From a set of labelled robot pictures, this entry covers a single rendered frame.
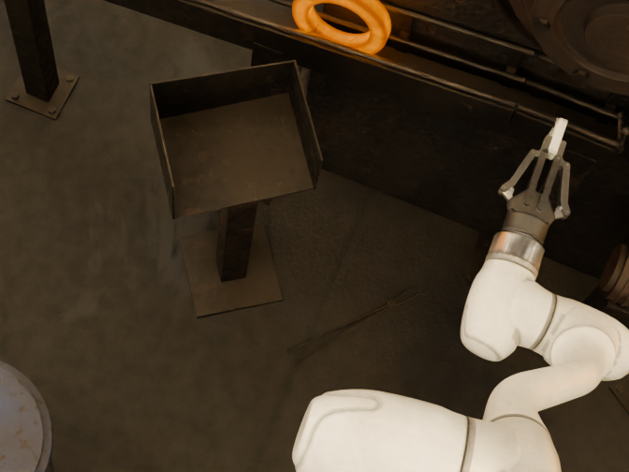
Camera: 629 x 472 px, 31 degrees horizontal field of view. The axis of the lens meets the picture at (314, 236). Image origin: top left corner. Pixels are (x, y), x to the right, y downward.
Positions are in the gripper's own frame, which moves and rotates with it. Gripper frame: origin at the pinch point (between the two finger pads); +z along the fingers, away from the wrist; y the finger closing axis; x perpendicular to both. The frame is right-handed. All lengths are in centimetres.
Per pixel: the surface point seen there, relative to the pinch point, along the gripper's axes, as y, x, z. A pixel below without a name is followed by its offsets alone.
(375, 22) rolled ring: -37.0, 1.9, 7.4
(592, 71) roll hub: -1.8, 27.0, -1.0
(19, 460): -67, -24, -84
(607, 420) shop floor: 41, -72, -24
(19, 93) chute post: -115, -73, -3
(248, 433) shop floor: -33, -70, -58
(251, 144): -50, -13, -17
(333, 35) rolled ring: -44.2, -9.0, 8.0
